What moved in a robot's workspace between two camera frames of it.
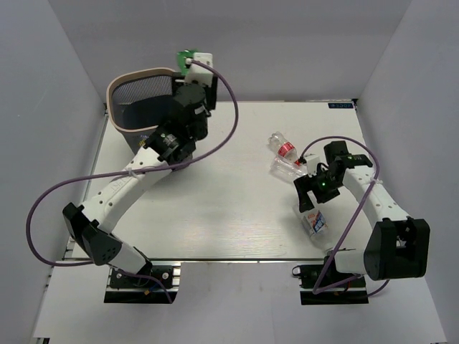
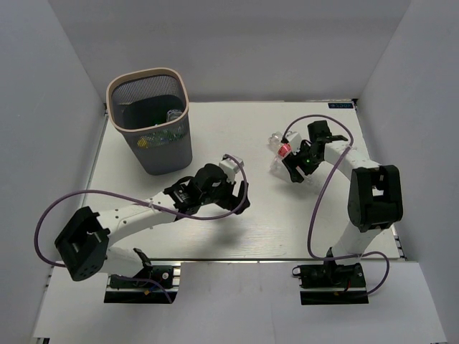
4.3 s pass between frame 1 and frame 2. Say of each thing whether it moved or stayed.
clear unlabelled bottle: stayed
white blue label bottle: moved
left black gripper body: moved
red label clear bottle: stayed
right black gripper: moved
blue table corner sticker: stayed
